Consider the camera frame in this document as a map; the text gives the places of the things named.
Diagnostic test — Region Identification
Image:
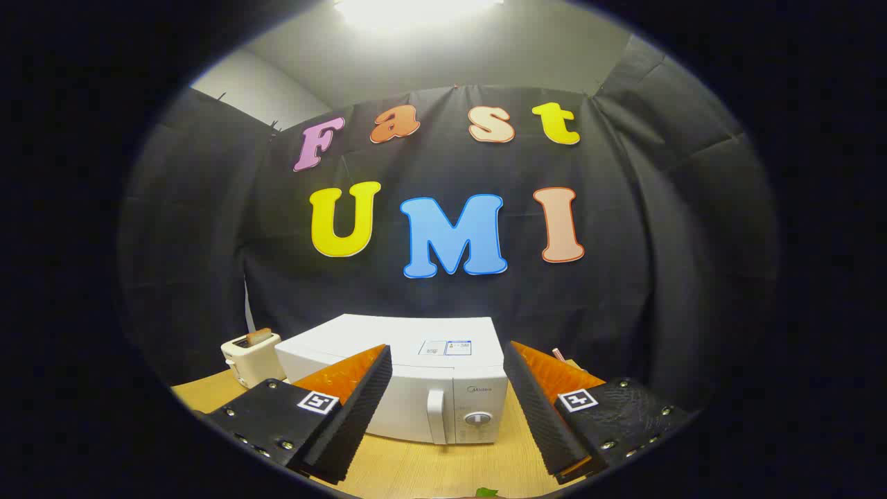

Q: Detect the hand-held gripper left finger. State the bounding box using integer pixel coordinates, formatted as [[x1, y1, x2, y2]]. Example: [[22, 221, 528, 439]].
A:
[[201, 344, 393, 486]]

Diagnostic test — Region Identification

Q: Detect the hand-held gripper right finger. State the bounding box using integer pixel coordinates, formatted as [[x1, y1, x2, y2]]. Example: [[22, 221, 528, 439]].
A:
[[502, 340, 694, 486]]

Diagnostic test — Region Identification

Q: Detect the white microwave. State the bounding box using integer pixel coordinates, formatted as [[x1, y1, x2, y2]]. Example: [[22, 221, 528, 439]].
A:
[[275, 314, 510, 446]]

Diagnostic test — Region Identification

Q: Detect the cream toaster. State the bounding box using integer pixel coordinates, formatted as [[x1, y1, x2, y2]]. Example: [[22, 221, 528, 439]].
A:
[[220, 331, 283, 389]]

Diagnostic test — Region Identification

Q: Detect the black backdrop cloth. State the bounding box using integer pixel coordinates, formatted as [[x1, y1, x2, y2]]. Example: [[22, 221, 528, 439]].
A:
[[118, 35, 780, 417]]

